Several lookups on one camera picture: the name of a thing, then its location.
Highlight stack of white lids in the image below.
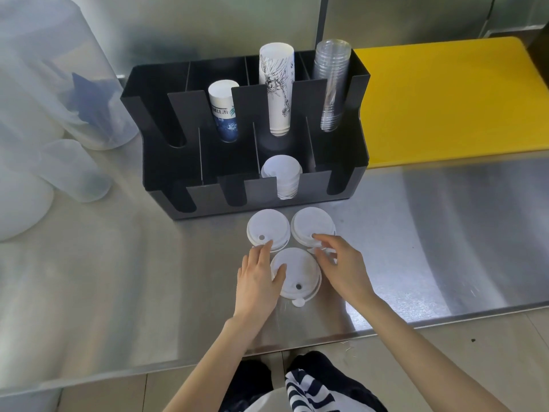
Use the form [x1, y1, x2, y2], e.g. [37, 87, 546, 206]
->
[261, 155, 303, 201]

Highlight person's right forearm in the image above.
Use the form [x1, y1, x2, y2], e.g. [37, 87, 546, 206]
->
[359, 294, 511, 412]

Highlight navy white striped garment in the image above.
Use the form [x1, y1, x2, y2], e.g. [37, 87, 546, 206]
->
[285, 368, 329, 412]

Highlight white plastic cup lid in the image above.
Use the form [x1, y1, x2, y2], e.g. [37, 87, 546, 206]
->
[290, 207, 336, 253]
[246, 209, 291, 253]
[270, 247, 322, 308]

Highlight stack of clear plastic cups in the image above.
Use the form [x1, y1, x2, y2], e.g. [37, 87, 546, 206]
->
[312, 38, 351, 133]

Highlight person's left hand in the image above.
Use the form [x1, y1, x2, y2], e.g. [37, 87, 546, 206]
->
[235, 240, 287, 320]

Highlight yellow cutting board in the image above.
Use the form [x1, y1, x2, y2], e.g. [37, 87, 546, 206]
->
[353, 37, 549, 170]

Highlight small translucent measuring cup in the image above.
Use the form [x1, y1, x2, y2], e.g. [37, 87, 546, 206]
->
[41, 139, 113, 203]

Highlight stack of blue-print paper cups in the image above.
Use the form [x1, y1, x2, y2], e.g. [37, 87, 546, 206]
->
[208, 80, 240, 143]

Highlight person's left forearm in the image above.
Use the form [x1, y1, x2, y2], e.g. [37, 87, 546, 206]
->
[164, 313, 271, 412]

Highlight person's right hand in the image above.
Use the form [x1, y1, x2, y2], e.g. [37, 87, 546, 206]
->
[312, 233, 379, 307]

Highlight black cup and lid organizer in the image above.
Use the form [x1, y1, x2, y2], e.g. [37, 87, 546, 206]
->
[120, 49, 371, 221]

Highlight translucent white plastic bucket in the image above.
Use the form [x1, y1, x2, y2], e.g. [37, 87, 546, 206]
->
[0, 124, 55, 243]

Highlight dark trousers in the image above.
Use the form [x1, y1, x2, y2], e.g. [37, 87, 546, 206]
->
[221, 351, 389, 412]

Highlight stack of line-drawing paper cups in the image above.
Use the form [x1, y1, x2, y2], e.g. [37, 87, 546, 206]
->
[258, 43, 295, 137]

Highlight large translucent plastic pitcher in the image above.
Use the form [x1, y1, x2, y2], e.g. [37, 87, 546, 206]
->
[0, 0, 140, 150]

